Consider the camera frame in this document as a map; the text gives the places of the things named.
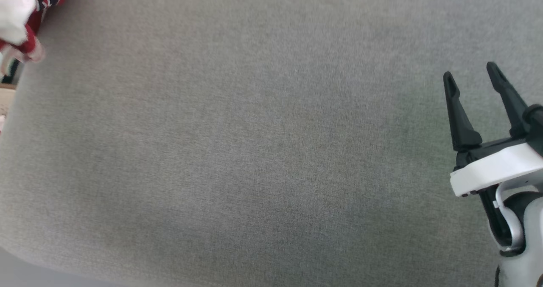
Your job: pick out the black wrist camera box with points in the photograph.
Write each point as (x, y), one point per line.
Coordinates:
(535, 121)

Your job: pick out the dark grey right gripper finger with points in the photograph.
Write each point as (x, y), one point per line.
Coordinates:
(460, 121)
(511, 102)

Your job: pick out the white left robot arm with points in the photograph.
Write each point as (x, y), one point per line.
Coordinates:
(15, 11)

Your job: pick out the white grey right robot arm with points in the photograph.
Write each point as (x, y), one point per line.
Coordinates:
(524, 236)

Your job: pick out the grey fabric sofa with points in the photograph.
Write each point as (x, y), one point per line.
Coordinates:
(254, 130)

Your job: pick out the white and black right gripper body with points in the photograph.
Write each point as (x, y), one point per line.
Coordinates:
(494, 168)

